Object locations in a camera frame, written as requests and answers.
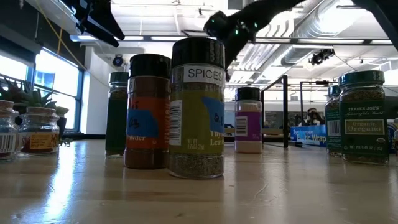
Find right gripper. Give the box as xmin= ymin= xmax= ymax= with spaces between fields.
xmin=203 ymin=10 xmax=250 ymax=83

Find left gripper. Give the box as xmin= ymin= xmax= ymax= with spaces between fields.
xmin=63 ymin=0 xmax=126 ymax=49

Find black-lid jar purple label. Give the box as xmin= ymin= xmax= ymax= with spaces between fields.
xmin=234 ymin=86 xmax=264 ymax=154

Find green-lid spice jar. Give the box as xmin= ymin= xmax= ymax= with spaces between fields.
xmin=104 ymin=71 xmax=130 ymax=157
xmin=324 ymin=85 xmax=343 ymax=156

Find small glass jar tan lid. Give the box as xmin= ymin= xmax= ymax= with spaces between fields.
xmin=18 ymin=106 xmax=60 ymax=156
xmin=0 ymin=99 xmax=21 ymax=162

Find green-lid oregano jar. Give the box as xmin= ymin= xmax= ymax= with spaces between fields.
xmin=338 ymin=70 xmax=390 ymax=166

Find black-lid thyme leaves jar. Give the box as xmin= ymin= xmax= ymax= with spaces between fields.
xmin=167 ymin=37 xmax=226 ymax=180

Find thin black background stand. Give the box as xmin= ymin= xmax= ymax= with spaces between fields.
xmin=299 ymin=80 xmax=339 ymax=123

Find large window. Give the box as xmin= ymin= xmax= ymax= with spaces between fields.
xmin=0 ymin=54 xmax=32 ymax=91
xmin=34 ymin=46 xmax=83 ymax=133

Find person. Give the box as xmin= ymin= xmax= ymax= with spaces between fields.
xmin=306 ymin=107 xmax=326 ymax=127

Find black ceiling-mounted device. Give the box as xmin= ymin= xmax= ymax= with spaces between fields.
xmin=309 ymin=48 xmax=336 ymax=66

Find black-lid chili powder jar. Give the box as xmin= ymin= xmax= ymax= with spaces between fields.
xmin=123 ymin=53 xmax=172 ymax=170

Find succulent plant in black pot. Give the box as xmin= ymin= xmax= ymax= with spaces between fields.
xmin=0 ymin=77 xmax=70 ymax=147

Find blue plastic wrap box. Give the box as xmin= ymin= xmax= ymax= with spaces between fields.
xmin=289 ymin=121 xmax=398 ymax=155

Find round black wall device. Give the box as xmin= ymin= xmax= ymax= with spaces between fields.
xmin=111 ymin=54 xmax=124 ymax=68

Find hanging yellow cable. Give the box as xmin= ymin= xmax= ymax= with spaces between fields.
xmin=35 ymin=0 xmax=88 ymax=72

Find silver ventilation duct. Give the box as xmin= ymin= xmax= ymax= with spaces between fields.
xmin=281 ymin=0 xmax=374 ymax=68

